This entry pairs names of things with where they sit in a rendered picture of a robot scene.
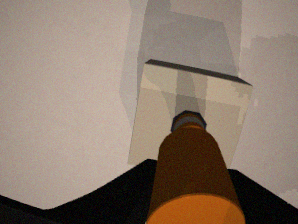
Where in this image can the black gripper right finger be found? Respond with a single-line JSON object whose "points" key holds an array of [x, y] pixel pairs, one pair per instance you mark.
{"points": [[259, 205]]}

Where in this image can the orange cylinder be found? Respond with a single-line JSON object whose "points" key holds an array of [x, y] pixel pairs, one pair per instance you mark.
{"points": [[192, 184]]}

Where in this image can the beige rectangular block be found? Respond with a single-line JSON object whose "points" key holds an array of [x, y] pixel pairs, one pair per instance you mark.
{"points": [[169, 90]]}

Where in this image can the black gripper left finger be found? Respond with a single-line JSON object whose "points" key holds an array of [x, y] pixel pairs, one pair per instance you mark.
{"points": [[125, 200]]}

